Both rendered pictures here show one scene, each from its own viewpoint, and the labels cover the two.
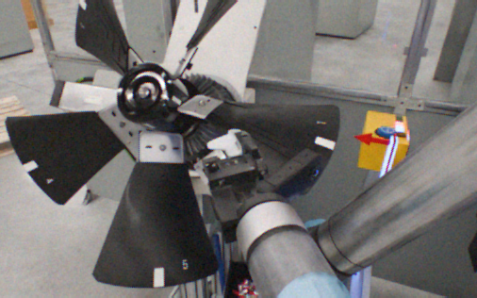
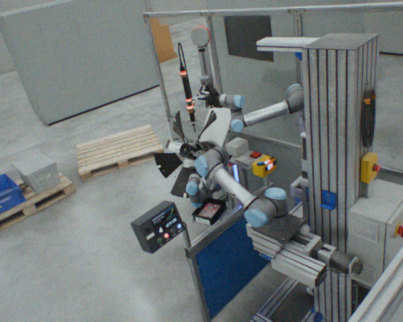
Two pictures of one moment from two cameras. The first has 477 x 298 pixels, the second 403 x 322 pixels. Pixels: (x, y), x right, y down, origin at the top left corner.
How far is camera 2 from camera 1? 227 cm
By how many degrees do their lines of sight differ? 26
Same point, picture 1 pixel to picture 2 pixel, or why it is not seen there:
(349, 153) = (290, 172)
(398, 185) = not seen: hidden behind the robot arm
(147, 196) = (184, 175)
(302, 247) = (193, 179)
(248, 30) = (226, 125)
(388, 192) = not seen: hidden behind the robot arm
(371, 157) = (255, 171)
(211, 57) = (214, 134)
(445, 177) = not seen: hidden behind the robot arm
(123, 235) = (177, 184)
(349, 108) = (285, 151)
